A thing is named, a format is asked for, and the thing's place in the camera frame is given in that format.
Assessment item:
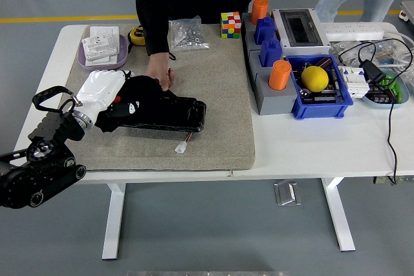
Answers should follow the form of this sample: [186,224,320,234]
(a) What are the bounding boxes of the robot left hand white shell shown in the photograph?
[74,69,141,125]

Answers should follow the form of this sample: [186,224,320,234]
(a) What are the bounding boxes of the person's right hand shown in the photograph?
[145,52,176,92]

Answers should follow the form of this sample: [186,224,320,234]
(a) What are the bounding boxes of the black rag with red patch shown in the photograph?
[95,75,164,133]

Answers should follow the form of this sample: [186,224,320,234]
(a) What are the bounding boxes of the purple tray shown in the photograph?
[76,34,129,72]

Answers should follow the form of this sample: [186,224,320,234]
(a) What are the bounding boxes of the yellow tape measure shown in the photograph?
[127,25,147,54]

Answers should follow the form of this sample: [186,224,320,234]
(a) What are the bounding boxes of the clear bag of screws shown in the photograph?
[168,16,210,52]

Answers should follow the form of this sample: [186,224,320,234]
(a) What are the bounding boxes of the grey-brown mat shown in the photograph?
[41,23,256,173]

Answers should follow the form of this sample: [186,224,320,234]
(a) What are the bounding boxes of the multicolour puzzle cube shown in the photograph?
[221,11,243,39]

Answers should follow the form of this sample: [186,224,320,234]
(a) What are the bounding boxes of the blue block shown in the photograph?
[259,38,283,68]
[254,16,276,46]

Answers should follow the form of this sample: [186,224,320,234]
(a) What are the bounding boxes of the orange cylinder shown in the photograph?
[268,59,292,91]
[251,0,270,26]

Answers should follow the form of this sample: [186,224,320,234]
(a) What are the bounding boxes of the grey peg holder block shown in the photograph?
[241,12,300,116]

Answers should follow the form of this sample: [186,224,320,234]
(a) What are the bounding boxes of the white table leg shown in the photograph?
[321,177,356,253]
[102,182,126,260]

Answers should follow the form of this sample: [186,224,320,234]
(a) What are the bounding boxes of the white electrical box dark window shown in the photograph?
[270,8,331,56]

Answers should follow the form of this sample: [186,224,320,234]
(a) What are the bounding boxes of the yellow ball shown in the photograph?
[301,65,330,92]

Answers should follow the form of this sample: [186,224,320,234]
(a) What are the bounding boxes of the brown capacitor cylinder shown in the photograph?
[315,56,334,70]

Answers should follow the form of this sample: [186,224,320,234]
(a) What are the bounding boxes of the blue plastic bin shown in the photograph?
[284,54,354,120]

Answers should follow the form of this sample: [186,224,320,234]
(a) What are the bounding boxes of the dark circuit board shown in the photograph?
[312,90,343,104]

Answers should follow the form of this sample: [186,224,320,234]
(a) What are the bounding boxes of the metal floor plate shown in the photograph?
[274,180,302,207]

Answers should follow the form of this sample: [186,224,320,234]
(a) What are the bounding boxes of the clear bag of white parts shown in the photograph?
[331,40,368,64]

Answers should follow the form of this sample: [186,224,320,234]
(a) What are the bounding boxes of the white circuit breaker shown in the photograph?
[338,65,370,99]

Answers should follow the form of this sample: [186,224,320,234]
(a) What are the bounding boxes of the white power strip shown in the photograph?
[320,22,386,41]

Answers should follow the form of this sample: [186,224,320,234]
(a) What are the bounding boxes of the black power adapter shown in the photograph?
[359,59,387,85]

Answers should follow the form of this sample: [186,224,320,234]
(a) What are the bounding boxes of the dark circuit module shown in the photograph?
[368,85,398,104]

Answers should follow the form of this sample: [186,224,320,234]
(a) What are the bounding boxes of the clear bag of blue parts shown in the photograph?
[365,39,409,67]

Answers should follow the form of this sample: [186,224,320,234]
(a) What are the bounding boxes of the green plastic parts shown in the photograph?
[378,74,404,101]

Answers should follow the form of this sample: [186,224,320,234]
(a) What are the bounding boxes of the light blue dish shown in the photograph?
[360,69,410,109]

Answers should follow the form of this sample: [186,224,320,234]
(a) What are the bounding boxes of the grey metal cart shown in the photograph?
[399,0,414,27]

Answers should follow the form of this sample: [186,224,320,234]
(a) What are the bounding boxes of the white wall switch panel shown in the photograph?
[85,54,118,67]
[81,34,118,61]
[89,26,120,54]

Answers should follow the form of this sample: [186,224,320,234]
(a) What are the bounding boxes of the white connector plug with wires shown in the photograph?
[174,132,195,154]

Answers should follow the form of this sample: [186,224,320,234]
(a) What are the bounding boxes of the black thin cable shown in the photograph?
[338,38,414,186]

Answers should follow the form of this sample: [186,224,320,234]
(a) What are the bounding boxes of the white thick cable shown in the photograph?
[383,30,414,70]

